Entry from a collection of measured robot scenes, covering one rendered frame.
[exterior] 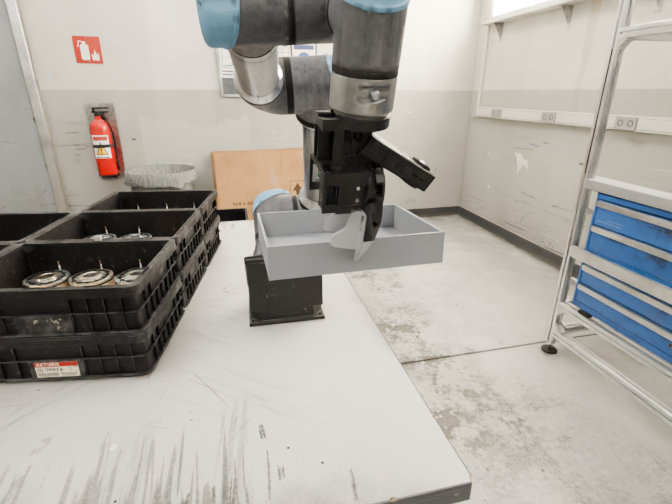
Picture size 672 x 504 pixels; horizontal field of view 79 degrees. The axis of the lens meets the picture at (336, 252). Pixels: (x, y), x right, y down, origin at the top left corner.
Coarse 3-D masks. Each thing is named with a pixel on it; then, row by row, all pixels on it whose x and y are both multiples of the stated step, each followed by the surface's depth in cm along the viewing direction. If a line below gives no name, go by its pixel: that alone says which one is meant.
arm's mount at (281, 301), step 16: (256, 256) 106; (256, 272) 107; (256, 288) 109; (272, 288) 109; (288, 288) 110; (304, 288) 112; (320, 288) 113; (256, 304) 110; (272, 304) 111; (288, 304) 112; (304, 304) 113; (320, 304) 115; (256, 320) 113; (272, 320) 113; (288, 320) 114; (304, 320) 115
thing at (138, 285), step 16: (112, 240) 109; (128, 240) 109; (144, 240) 109; (160, 240) 109; (0, 256) 99; (160, 256) 99; (144, 272) 90; (16, 288) 83; (32, 288) 83; (48, 288) 83; (64, 288) 83; (80, 288) 83; (96, 288) 83; (112, 288) 83; (128, 288) 83; (144, 288) 88
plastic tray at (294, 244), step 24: (264, 216) 75; (288, 216) 76; (312, 216) 77; (384, 216) 81; (408, 216) 74; (264, 240) 60; (288, 240) 74; (312, 240) 74; (384, 240) 60; (408, 240) 62; (432, 240) 62; (288, 264) 58; (312, 264) 59; (336, 264) 60; (360, 264) 61; (384, 264) 62; (408, 264) 63
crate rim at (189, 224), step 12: (72, 216) 130; (192, 216) 132; (48, 228) 119; (180, 228) 119; (36, 240) 109; (48, 240) 110; (60, 240) 109; (72, 240) 109; (84, 240) 109; (180, 240) 114
